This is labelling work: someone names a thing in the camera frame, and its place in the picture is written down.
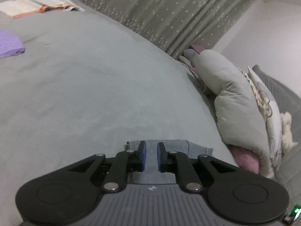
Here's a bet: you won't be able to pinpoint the purple folded cloth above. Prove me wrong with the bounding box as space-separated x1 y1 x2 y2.
0 29 26 58

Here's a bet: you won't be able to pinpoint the printed white pillow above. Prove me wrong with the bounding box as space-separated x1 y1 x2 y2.
235 65 286 179

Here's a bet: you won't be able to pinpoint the white plush toy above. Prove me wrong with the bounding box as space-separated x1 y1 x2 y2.
280 112 299 150

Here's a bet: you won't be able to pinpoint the light grey duvet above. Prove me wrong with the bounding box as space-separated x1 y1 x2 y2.
183 49 268 177

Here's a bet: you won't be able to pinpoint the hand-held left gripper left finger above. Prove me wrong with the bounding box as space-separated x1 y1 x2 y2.
68 140 147 192

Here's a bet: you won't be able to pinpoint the grey quilted headboard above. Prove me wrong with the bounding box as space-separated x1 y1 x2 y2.
252 65 301 189

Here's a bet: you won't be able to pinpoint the grey knitted sweater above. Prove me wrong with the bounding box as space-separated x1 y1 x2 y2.
126 140 213 185

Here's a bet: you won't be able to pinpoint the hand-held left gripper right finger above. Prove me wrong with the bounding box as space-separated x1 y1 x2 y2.
157 142 238 192

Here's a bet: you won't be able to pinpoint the magazines at bed edge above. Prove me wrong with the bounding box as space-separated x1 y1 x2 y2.
38 0 85 12

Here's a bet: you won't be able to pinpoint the grey star-patterned curtain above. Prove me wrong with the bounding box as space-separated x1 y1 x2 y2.
73 0 261 60

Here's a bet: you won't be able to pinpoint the grey bed blanket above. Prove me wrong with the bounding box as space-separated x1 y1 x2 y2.
0 9 238 226

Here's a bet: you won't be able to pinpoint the striped pink cloth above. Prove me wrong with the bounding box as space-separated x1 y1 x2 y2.
179 55 205 85

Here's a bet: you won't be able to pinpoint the white open book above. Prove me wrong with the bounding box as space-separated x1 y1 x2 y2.
0 0 47 19

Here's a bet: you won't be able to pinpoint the pink pillow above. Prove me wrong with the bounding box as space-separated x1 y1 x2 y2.
229 145 274 179

